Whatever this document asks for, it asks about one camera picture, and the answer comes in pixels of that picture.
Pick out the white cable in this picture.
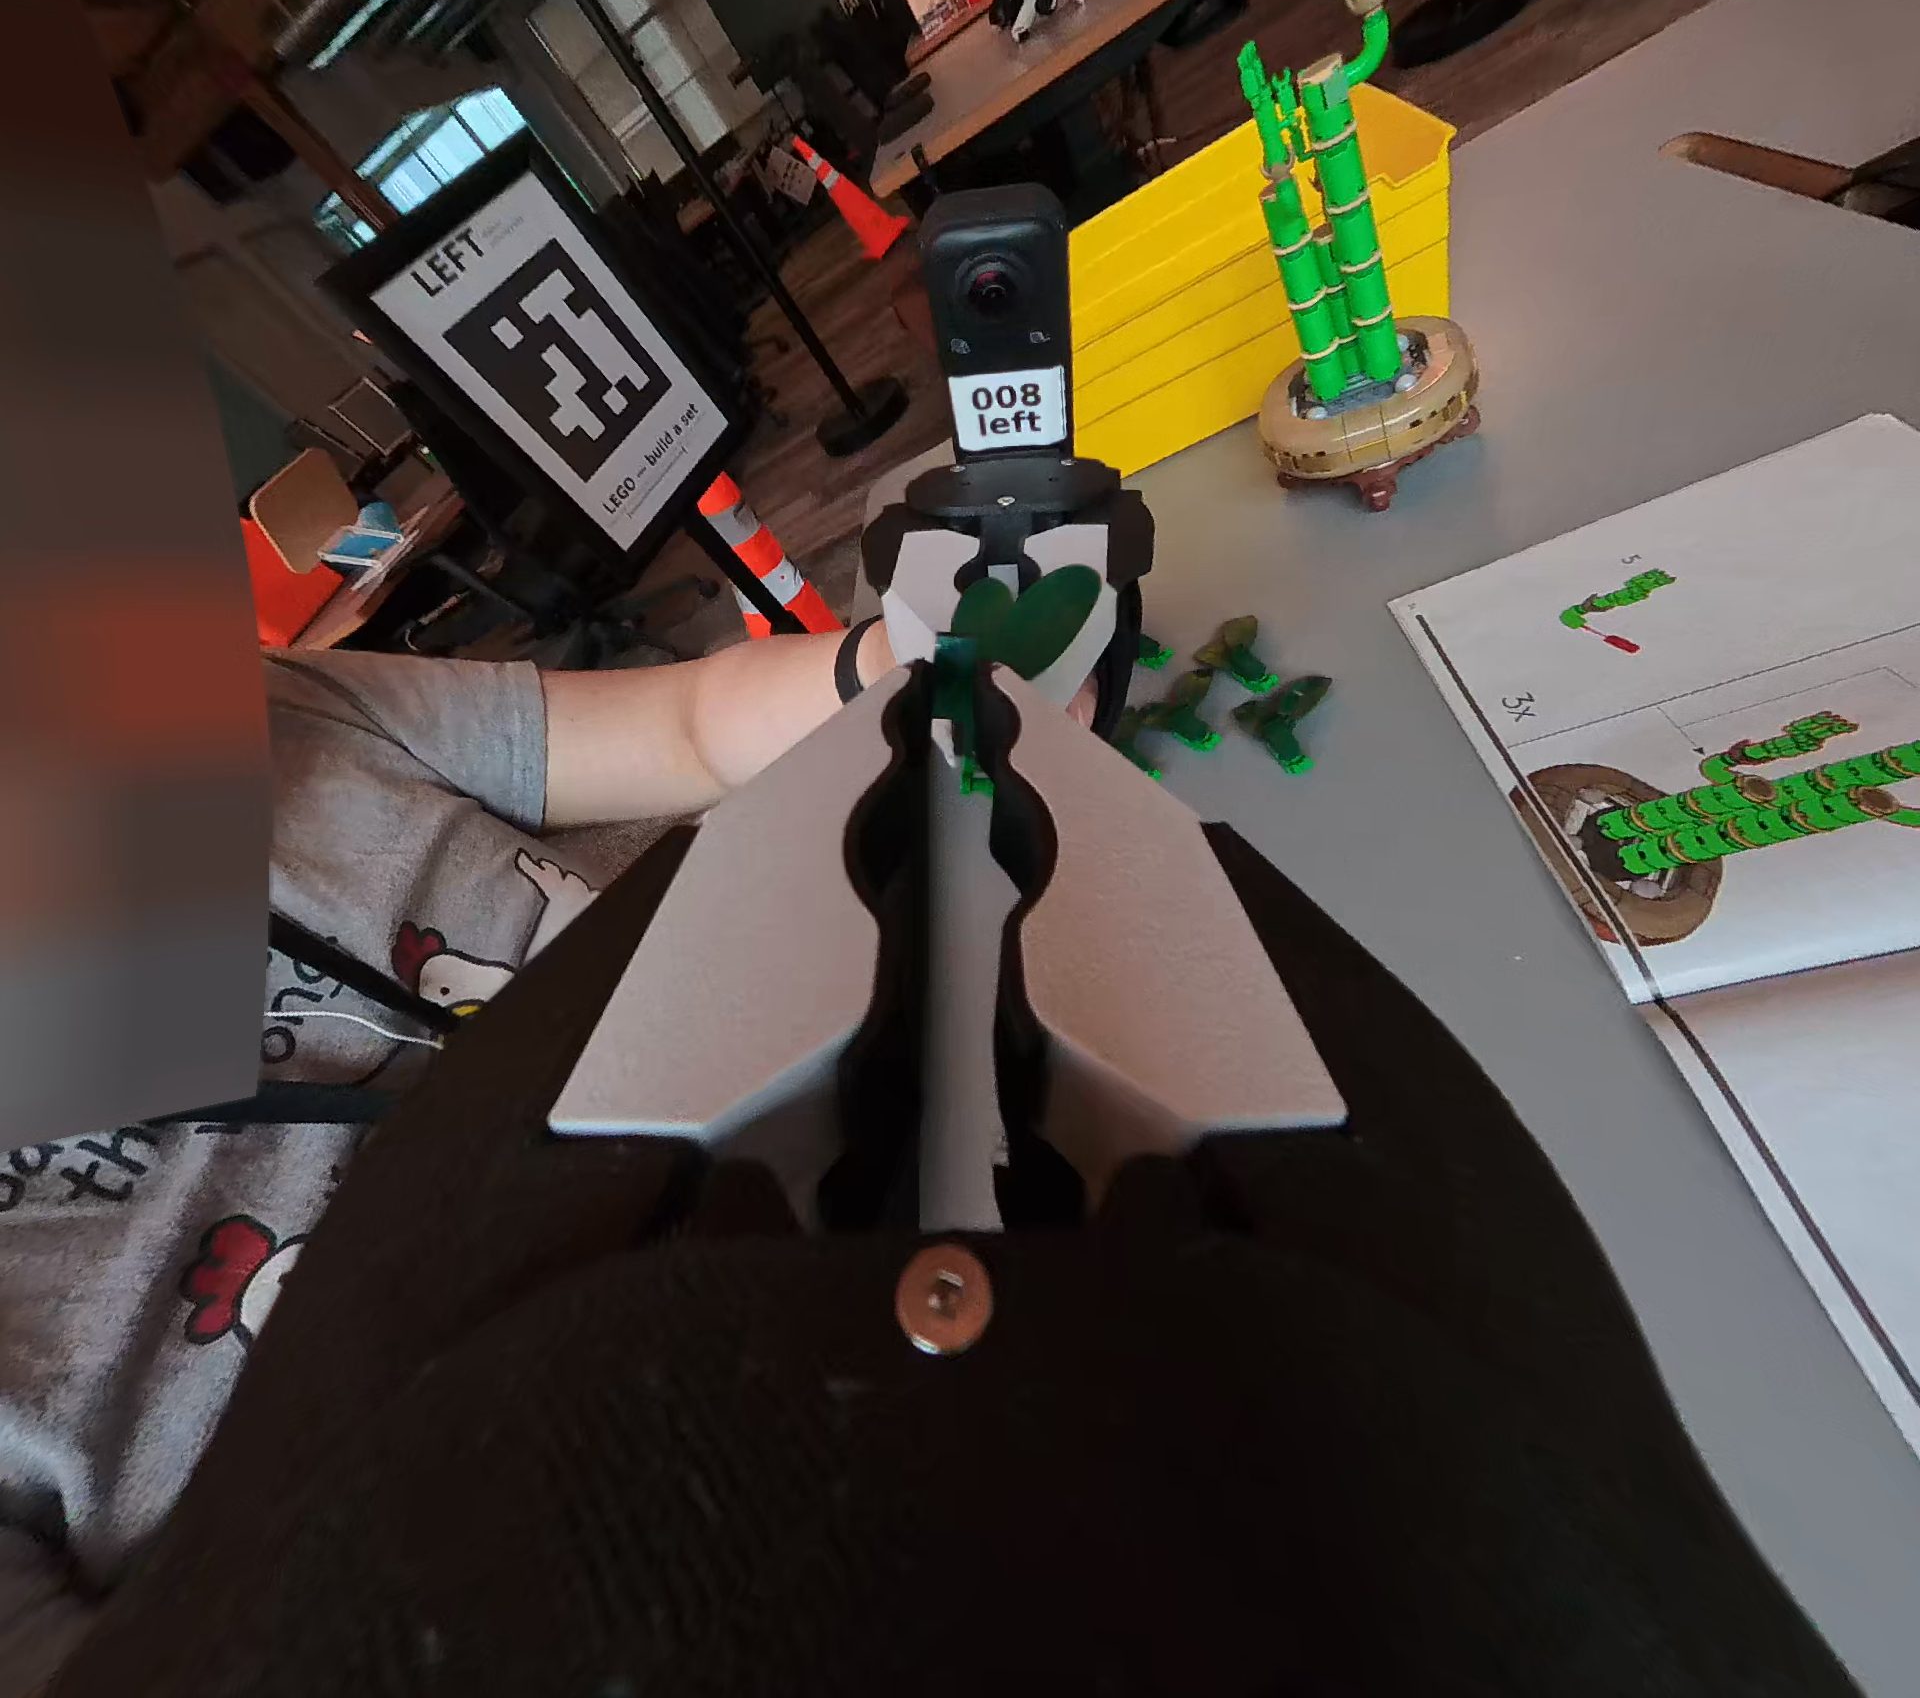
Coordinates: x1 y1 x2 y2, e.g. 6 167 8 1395
267 1008 451 1051

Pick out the orange chair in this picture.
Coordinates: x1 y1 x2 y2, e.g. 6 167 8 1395
241 508 350 650

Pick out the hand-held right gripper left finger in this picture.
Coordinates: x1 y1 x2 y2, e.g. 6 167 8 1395
547 659 930 1188

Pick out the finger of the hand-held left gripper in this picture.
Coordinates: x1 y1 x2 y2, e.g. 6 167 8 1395
1034 523 1129 727
882 527 996 672

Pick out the background grey table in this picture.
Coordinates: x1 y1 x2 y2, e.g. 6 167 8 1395
871 0 1284 199

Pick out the cluster of green lego leaves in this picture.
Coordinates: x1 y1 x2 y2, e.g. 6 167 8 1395
1106 614 1335 781

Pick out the black strap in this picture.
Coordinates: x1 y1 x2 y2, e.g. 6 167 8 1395
267 914 460 1039

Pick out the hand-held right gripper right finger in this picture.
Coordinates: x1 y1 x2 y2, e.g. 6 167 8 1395
978 661 1349 1189

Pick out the green lego leaf sprig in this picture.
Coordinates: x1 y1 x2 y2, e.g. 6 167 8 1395
930 562 1108 800

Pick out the lego instruction booklet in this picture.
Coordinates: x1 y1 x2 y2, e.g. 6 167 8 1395
1386 412 1920 1459

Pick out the orange traffic cone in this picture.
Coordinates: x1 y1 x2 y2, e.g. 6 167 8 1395
697 469 842 638
793 134 912 259

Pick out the yellow plastic bin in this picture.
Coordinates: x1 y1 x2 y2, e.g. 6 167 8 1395
1068 84 1458 478

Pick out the black pole stand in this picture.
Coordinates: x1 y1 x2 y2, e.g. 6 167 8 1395
427 0 910 457

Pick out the black framed tag sign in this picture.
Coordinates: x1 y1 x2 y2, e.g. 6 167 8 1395
315 130 753 581

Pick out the person's left forearm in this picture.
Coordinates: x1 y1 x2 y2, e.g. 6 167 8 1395
540 623 903 830

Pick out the green lego bamboo model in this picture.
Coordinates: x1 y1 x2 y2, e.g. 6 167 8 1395
1236 0 1483 512

